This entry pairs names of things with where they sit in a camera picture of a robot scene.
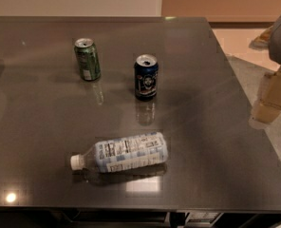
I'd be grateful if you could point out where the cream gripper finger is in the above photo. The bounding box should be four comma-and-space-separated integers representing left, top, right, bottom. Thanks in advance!
250, 67, 281, 124

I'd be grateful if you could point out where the blue pepsi can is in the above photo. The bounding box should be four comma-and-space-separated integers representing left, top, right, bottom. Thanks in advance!
134, 54, 159, 101

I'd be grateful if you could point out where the blue label plastic bottle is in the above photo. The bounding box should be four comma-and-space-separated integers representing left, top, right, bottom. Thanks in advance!
70, 132, 168, 173

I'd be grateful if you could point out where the green soda can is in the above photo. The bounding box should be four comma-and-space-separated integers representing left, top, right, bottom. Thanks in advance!
74, 38, 101, 81

